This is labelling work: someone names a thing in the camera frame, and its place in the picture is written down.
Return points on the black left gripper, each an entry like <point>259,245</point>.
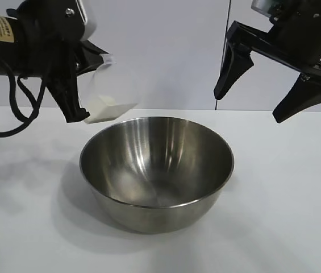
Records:
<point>46,42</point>

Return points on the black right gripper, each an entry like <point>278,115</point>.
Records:
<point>302,34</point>

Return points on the clear plastic cup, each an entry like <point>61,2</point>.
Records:
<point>112,82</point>

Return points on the stainless steel mixing bowl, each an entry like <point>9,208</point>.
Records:
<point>154,159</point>

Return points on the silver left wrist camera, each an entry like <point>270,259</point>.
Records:
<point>90,20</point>

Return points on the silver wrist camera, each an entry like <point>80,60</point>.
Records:
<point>261,5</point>
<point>90,20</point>

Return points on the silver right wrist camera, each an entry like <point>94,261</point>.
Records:
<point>261,5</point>

